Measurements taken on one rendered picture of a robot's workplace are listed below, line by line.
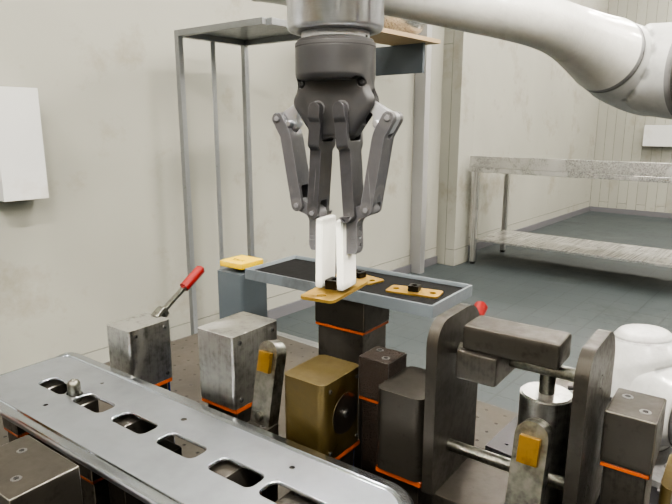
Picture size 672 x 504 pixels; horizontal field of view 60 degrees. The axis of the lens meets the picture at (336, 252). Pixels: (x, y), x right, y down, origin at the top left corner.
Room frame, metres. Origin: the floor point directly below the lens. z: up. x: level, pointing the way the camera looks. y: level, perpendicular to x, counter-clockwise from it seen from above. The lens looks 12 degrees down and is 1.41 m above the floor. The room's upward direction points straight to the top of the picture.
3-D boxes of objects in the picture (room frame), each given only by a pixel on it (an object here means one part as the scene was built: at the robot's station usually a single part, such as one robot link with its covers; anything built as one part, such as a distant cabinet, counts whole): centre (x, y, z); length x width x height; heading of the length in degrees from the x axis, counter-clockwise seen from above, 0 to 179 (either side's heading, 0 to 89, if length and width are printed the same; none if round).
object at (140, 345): (1.03, 0.35, 0.88); 0.12 x 0.07 x 0.36; 144
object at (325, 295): (0.57, 0.00, 1.26); 0.08 x 0.04 x 0.01; 152
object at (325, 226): (0.58, 0.01, 1.29); 0.03 x 0.01 x 0.07; 152
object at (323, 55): (0.57, 0.00, 1.45); 0.08 x 0.07 x 0.09; 62
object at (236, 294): (1.10, 0.18, 0.92); 0.08 x 0.08 x 0.44; 54
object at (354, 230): (0.56, -0.03, 1.32); 0.03 x 0.01 x 0.05; 62
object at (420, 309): (0.95, -0.03, 1.16); 0.37 x 0.14 x 0.02; 54
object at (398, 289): (0.87, -0.12, 1.17); 0.08 x 0.04 x 0.01; 63
